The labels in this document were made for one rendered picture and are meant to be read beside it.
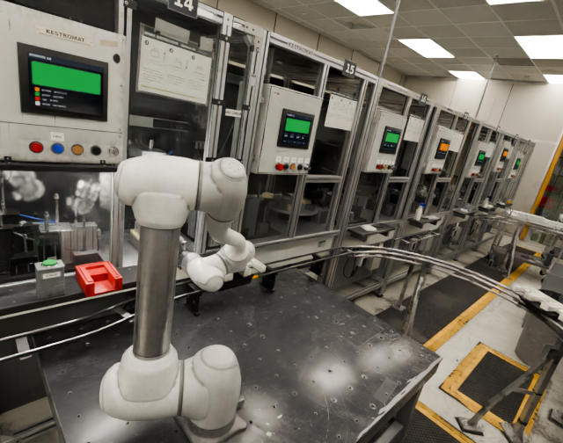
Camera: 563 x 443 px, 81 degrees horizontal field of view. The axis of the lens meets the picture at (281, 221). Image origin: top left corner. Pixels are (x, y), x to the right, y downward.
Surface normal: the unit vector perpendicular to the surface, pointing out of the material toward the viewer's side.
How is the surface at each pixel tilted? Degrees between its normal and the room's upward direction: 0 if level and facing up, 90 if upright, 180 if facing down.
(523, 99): 90
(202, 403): 87
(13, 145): 90
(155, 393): 79
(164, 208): 90
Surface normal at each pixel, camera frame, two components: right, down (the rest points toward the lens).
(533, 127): -0.72, 0.08
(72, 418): 0.18, -0.94
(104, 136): 0.67, 0.34
